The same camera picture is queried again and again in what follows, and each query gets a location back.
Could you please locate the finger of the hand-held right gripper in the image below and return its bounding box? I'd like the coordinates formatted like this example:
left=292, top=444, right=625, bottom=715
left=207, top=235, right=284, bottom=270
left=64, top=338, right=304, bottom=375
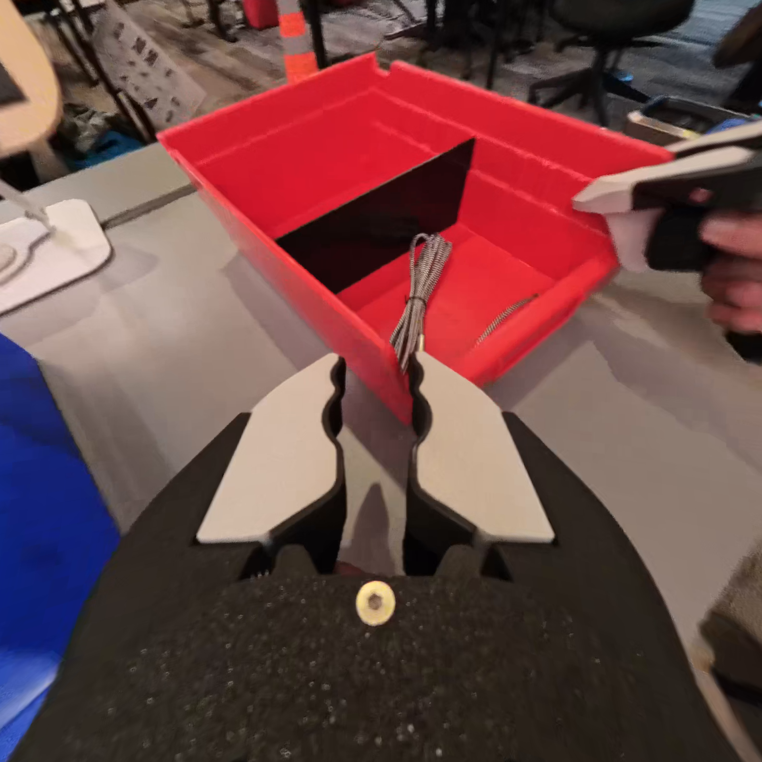
left=571, top=148, right=761, bottom=275
left=666, top=121, right=762, bottom=158

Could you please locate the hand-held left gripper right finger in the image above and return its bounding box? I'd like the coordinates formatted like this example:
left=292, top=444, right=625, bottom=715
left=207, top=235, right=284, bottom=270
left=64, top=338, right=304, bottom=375
left=406, top=350, right=557, bottom=550

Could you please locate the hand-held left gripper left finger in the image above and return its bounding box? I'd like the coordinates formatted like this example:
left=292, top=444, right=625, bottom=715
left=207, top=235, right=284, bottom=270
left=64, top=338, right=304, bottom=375
left=195, top=353, right=347, bottom=550

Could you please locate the grey white braided cable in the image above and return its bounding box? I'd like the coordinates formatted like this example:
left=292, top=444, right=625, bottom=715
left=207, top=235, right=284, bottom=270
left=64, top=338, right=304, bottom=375
left=390, top=232, right=539, bottom=375

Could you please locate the blue storage bin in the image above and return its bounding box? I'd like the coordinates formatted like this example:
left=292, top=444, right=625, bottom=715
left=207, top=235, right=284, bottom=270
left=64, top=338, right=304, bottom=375
left=0, top=333, right=123, bottom=762

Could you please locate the red storage bin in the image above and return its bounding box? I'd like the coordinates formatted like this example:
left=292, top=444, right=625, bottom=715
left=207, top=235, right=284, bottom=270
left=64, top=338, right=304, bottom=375
left=158, top=52, right=676, bottom=426

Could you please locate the grey desk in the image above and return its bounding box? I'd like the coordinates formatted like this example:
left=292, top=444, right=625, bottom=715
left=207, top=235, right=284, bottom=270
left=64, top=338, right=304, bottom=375
left=0, top=143, right=762, bottom=762

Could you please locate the person's right hand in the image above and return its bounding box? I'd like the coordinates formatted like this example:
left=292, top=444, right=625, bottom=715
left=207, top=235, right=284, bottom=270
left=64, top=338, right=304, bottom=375
left=699, top=211, right=762, bottom=334

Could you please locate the silver metal tray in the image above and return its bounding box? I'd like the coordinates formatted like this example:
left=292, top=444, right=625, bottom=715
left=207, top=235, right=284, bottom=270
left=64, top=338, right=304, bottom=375
left=625, top=95, right=751, bottom=144

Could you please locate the black office chair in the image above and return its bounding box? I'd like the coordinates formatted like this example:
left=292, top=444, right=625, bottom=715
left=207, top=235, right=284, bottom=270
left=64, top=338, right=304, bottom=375
left=527, top=0, right=697, bottom=129

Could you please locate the white folding stand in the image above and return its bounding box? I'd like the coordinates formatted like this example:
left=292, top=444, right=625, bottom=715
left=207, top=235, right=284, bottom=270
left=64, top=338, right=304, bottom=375
left=0, top=179, right=113, bottom=315

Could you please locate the orange traffic cone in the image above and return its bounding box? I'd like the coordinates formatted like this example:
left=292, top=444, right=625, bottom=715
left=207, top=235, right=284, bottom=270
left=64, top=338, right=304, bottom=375
left=277, top=0, right=319, bottom=84

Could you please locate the white printed sheet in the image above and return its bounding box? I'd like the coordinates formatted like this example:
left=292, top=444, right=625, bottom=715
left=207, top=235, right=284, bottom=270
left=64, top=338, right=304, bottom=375
left=95, top=6, right=206, bottom=132

